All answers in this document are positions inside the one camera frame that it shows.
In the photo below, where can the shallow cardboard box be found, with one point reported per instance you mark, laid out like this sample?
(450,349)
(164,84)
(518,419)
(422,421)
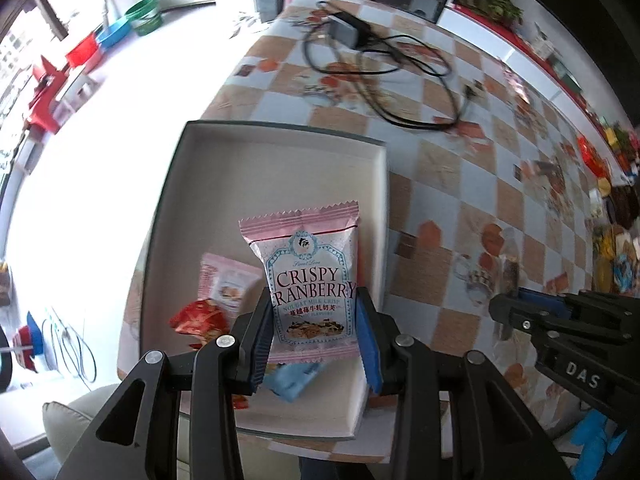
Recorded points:
(225,185)

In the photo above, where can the checkered printed tablecloth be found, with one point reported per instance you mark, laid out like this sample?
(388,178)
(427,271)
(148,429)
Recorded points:
(450,185)

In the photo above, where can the red candy wrapper packet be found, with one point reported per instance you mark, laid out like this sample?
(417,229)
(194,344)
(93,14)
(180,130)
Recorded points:
(592,155)

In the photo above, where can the green plastic basin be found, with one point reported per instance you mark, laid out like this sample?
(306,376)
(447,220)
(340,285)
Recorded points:
(145,15)

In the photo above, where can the red plastic stool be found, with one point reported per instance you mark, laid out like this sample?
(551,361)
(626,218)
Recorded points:
(45,100)

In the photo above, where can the blue plastic basin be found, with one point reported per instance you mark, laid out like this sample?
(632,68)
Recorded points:
(115,32)

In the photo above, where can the person's right hand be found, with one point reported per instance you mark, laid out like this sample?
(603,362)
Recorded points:
(597,440)

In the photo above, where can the pink white snack packet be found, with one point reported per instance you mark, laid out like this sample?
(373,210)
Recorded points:
(310,270)

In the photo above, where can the beige seat cushion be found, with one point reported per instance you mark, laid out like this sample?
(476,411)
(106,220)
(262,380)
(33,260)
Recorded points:
(70,420)

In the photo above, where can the artificial flower arrangement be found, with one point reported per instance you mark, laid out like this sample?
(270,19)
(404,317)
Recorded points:
(620,135)

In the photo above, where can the green leafy plant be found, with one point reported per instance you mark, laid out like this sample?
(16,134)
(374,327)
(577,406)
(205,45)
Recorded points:
(490,0)

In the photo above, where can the red gold candy packet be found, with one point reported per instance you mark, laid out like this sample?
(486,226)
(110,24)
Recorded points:
(197,321)

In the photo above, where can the light blue snack packet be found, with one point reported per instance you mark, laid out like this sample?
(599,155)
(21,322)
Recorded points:
(292,377)

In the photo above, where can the red blue toy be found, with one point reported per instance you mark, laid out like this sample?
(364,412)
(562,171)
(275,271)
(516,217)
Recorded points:
(25,345)

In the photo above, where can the grey power adapter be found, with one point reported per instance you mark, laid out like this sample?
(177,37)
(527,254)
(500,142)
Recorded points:
(345,27)

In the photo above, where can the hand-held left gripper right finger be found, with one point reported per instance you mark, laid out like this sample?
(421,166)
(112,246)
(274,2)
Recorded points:
(370,355)

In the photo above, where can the small red snack packet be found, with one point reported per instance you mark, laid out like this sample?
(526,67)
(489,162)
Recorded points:
(240,402)

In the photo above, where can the red plastic basin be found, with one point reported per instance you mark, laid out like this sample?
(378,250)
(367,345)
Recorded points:
(82,50)

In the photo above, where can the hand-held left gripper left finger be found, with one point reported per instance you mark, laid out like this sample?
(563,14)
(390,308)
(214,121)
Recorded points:
(257,345)

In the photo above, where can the pink pictured snack packet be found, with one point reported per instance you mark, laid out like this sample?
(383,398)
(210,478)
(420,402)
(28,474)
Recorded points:
(227,285)

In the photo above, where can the blue snack bag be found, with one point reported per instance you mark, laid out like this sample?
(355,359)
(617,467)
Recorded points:
(622,270)

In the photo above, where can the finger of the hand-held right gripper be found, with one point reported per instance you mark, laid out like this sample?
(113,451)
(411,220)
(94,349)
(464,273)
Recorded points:
(540,297)
(515,317)

